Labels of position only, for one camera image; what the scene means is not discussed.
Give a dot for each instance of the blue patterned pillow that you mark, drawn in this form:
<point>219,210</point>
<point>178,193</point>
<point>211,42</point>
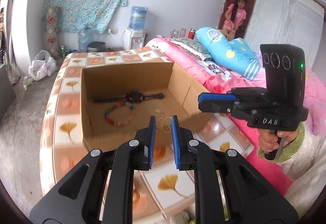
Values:
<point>229,48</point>

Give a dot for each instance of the wall socket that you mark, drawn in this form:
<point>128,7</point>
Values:
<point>113,31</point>

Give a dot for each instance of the glass jar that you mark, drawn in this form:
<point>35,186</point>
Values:
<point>174,34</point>
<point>182,33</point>

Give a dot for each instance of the grey green patterned pillow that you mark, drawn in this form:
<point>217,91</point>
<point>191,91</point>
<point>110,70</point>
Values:
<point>191,46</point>

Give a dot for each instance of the person's right hand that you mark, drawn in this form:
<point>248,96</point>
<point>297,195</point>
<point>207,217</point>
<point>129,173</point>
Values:
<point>267,142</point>

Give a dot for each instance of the white plastic bag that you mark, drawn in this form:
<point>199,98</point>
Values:
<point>42,66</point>

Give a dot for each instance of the pink floral blanket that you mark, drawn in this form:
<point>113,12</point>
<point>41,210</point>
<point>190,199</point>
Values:
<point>193,61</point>

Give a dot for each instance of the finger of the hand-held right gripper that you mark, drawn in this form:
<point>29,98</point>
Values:
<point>216,96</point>
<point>216,107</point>

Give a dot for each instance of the blue water dispenser bottle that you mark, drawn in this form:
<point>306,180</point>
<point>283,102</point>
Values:
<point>137,19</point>

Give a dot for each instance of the rolled patterned mat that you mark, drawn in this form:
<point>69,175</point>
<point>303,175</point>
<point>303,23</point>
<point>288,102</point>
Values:
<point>52,33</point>

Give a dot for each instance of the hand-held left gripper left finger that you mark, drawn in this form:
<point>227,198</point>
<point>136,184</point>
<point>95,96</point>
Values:
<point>152,137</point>

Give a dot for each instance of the red thermos bottle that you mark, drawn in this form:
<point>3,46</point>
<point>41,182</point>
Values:
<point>191,33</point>

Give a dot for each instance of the dark grey cabinet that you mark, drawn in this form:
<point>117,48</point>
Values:
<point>6,91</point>

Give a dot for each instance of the green drink can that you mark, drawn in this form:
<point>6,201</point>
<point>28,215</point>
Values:
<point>63,51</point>

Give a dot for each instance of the metal trash bin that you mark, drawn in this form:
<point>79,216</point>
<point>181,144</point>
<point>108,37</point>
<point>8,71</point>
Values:
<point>96,47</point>

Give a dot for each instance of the clear water jug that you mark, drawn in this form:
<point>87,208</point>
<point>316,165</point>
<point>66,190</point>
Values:
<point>85,39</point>

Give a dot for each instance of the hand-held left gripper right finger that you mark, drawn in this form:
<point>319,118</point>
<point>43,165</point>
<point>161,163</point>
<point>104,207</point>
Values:
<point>174,142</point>

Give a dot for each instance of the person's right forearm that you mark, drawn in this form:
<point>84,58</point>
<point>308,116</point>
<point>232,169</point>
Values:
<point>300,160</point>

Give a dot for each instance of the white wardrobe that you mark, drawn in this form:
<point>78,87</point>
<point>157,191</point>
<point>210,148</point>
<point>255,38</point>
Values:
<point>280,15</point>

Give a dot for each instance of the brown cardboard box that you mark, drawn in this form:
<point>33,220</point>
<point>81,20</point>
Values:
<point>107,91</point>

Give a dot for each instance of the white water dispenser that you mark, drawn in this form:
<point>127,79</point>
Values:
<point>132,41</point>

